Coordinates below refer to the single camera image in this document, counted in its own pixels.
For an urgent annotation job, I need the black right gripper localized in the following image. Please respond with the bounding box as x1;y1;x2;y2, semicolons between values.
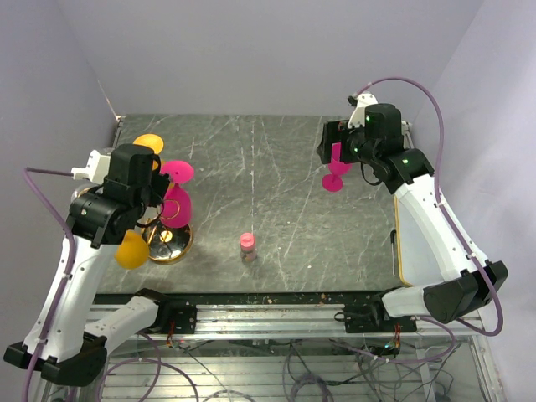
317;119;379;166

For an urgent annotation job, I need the pink wine glass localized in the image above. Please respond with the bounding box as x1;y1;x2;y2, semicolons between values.
322;143;352;193
160;161;194;229

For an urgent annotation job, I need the yellow wine glass front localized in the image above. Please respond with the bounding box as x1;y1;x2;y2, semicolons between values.
115;230;149;270

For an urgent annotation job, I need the yellow wine glass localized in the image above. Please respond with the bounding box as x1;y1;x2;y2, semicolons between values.
133;133;164;171
115;230;149;270

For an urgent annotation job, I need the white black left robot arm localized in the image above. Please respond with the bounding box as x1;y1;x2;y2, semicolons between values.
3;144;171;387

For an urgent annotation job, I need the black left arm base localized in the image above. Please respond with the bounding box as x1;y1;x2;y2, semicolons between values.
148;297;198;335

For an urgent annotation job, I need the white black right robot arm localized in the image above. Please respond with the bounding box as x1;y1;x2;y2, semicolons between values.
317;94;508;332

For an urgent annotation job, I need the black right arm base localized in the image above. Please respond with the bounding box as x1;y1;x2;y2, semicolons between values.
333;305;417;333

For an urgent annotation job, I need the yellow wine glass rear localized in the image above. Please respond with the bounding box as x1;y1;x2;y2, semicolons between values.
133;133;164;171

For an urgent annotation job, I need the small pink bottle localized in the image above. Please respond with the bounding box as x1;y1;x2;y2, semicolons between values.
239;232;256;262

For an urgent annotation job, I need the white board yellow rim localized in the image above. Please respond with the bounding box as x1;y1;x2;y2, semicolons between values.
394;196;413;286

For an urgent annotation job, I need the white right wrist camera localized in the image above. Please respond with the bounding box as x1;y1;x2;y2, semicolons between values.
347;91;378;129

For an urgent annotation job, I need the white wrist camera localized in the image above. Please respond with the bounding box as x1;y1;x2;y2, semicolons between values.
71;148;113;185
347;91;378;129

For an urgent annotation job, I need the gold wire glass rack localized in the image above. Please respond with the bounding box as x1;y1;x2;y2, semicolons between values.
140;206;193;264

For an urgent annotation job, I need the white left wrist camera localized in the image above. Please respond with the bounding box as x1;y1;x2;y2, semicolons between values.
71;148;113;185

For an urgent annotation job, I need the aluminium rail frame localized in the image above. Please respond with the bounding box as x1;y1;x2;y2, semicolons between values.
39;299;503;402

